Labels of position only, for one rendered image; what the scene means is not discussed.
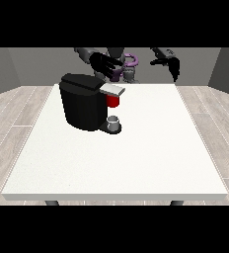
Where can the small grey cup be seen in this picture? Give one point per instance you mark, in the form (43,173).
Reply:
(113,123)

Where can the dark table leg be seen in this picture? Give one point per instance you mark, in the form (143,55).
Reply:
(52,202)
(177,202)

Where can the pale grey machine lid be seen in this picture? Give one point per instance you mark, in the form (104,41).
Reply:
(113,89)

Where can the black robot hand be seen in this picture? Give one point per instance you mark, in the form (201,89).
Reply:
(173,67)
(101,63)

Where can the grey robot trunk purple rings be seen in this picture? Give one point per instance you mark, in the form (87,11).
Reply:
(130,67)

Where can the red pod holder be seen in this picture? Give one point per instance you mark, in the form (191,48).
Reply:
(112,101)

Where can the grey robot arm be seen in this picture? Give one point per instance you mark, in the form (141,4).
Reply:
(83,54)
(162,52)

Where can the black coffee machine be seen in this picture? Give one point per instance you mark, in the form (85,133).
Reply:
(82,105)

